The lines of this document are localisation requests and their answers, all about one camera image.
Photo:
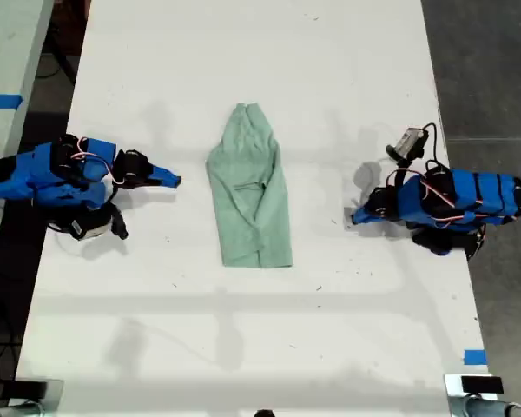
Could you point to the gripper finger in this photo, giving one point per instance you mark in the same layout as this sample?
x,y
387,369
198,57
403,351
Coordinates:
x,y
364,210
364,220
169,181
160,171

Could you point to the pale green T-shirt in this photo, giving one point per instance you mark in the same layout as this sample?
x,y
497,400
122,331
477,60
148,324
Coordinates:
x,y
247,195

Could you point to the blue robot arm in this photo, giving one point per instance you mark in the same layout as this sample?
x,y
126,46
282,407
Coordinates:
x,y
39,174
469,195

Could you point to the blue tape strip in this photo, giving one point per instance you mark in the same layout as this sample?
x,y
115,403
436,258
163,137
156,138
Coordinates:
x,y
0,101
475,357

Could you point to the white side table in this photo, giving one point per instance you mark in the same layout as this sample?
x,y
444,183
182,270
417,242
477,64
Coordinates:
x,y
4,52

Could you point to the metal clamp plate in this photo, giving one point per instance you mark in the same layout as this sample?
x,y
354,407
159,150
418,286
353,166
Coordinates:
x,y
37,388
452,386

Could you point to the small black box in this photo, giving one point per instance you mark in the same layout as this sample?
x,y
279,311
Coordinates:
x,y
482,385

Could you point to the grey metal tube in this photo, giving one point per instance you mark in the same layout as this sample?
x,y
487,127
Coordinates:
x,y
13,410
490,407

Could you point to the camera black stalk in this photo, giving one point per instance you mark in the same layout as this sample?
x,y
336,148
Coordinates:
x,y
401,174
119,221

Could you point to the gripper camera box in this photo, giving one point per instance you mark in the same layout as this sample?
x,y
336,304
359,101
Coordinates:
x,y
410,142
89,227

